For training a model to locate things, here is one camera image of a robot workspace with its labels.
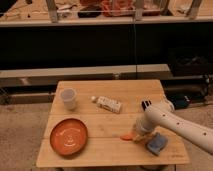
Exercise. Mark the long wooden bench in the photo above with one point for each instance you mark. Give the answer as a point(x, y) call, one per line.
point(51, 76)

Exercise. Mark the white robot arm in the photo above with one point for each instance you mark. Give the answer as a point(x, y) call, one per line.
point(162, 114)

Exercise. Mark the blue sponge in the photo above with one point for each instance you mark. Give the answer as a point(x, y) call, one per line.
point(156, 143)

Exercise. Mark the white lying bottle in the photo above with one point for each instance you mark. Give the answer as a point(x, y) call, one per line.
point(107, 103)

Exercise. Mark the black rectangular box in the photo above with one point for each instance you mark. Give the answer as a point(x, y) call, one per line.
point(145, 104)

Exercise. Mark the orange plate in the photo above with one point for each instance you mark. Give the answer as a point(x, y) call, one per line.
point(69, 137)

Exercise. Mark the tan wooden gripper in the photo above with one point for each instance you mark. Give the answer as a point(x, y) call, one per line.
point(137, 138)

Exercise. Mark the wooden table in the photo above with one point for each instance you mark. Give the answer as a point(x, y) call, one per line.
point(104, 147)

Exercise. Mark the orange chili pepper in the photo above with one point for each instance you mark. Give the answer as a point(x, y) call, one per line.
point(127, 137)

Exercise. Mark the clear plastic cup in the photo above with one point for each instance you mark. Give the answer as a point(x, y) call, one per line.
point(68, 97)

